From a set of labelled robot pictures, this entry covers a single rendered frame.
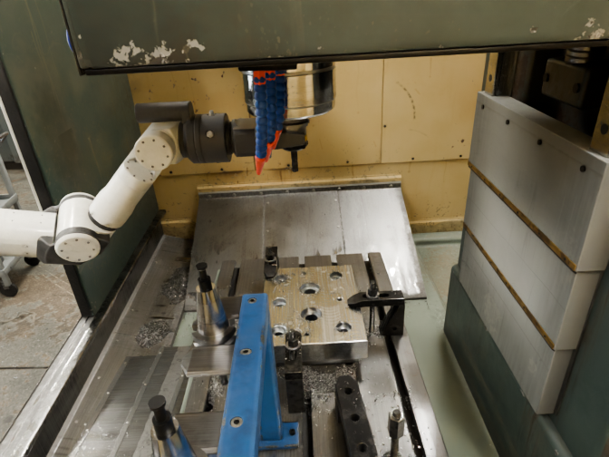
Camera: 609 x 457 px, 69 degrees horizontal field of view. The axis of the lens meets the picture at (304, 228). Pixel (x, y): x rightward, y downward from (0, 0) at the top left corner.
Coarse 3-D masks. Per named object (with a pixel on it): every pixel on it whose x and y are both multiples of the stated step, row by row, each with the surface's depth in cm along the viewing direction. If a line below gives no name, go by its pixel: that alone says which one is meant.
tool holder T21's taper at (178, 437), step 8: (176, 424) 41; (152, 432) 40; (176, 432) 40; (152, 440) 40; (160, 440) 40; (168, 440) 40; (176, 440) 40; (184, 440) 42; (152, 448) 41; (160, 448) 40; (168, 448) 40; (176, 448) 41; (184, 448) 41; (192, 448) 44; (152, 456) 41; (160, 456) 40; (168, 456) 40; (176, 456) 41; (184, 456) 41; (192, 456) 43
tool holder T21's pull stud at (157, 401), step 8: (152, 400) 39; (160, 400) 39; (152, 408) 38; (160, 408) 39; (160, 416) 39; (168, 416) 40; (160, 424) 39; (168, 424) 40; (160, 432) 40; (168, 432) 40
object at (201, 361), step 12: (192, 348) 61; (204, 348) 61; (216, 348) 60; (228, 348) 60; (192, 360) 59; (204, 360) 59; (216, 360) 58; (228, 360) 58; (192, 372) 57; (204, 372) 57; (216, 372) 57; (228, 372) 57
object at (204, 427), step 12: (180, 420) 51; (192, 420) 50; (204, 420) 50; (216, 420) 50; (192, 432) 49; (204, 432) 49; (216, 432) 49; (192, 444) 48; (204, 444) 48; (216, 444) 48
